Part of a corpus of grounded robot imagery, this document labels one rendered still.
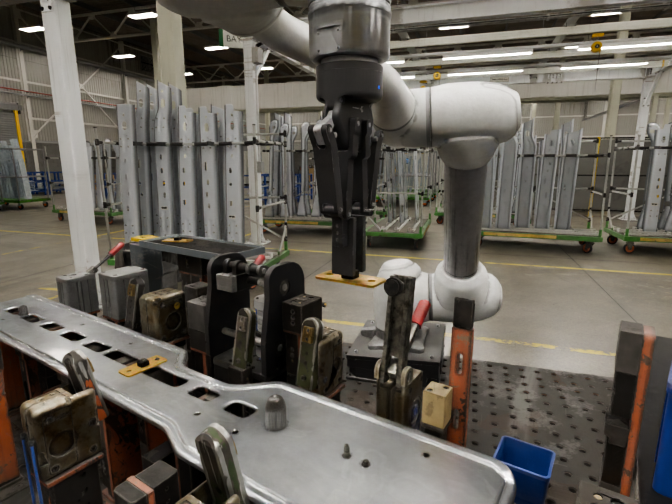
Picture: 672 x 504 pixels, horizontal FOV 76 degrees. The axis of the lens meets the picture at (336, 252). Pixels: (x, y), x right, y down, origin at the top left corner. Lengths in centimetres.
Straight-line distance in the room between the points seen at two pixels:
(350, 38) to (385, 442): 52
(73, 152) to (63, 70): 69
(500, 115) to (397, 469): 71
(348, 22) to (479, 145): 59
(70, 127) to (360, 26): 420
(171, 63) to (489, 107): 785
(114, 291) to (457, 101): 93
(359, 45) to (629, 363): 47
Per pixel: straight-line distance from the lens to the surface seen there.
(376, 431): 69
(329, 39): 49
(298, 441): 67
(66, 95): 461
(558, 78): 1235
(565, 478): 119
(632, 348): 61
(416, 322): 75
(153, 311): 108
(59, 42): 468
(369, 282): 50
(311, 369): 80
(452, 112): 98
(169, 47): 866
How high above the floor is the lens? 139
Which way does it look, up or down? 12 degrees down
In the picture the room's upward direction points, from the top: straight up
